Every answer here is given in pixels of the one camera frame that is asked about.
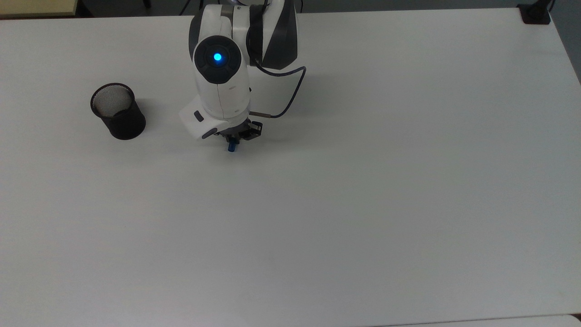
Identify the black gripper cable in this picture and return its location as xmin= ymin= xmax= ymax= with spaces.
xmin=249 ymin=59 xmax=307 ymax=119

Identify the black camera stand base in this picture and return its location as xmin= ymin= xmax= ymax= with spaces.
xmin=517 ymin=0 xmax=555 ymax=25

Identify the beige board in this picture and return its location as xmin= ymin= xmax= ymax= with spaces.
xmin=0 ymin=0 xmax=79 ymax=17

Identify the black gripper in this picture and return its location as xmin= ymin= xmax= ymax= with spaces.
xmin=213 ymin=119 xmax=264 ymax=142

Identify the black mesh pen cup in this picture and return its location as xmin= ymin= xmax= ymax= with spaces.
xmin=90 ymin=83 xmax=147 ymax=140

